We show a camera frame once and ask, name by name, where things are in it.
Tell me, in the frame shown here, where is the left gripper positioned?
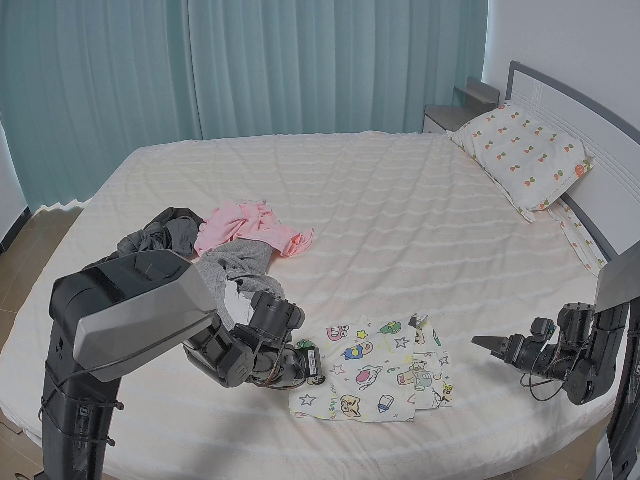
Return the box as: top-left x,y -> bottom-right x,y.
285,344 -> 322,388

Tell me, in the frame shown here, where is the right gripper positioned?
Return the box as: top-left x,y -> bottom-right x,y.
471,334 -> 540,371

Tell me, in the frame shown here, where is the white printed pyjama top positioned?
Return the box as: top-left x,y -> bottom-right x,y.
288,313 -> 454,423

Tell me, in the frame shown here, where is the white printed pillowcase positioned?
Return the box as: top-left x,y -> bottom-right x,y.
546,199 -> 608,279

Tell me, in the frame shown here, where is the pink garment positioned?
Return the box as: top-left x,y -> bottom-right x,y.
194,199 -> 315,258

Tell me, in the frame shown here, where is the bed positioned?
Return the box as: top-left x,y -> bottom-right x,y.
0,59 -> 640,480

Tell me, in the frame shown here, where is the dark grey garment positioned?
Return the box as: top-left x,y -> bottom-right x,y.
82,207 -> 206,270

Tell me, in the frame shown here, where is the white printed pillow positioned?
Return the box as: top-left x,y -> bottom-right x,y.
446,101 -> 595,222

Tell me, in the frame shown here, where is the grey bedside table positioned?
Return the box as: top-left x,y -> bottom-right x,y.
423,76 -> 500,134

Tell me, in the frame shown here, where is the blue-green curtain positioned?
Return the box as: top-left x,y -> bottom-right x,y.
0,0 -> 203,214
187,0 -> 490,141

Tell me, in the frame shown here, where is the black cable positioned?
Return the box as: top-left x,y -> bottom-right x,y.
519,368 -> 568,402

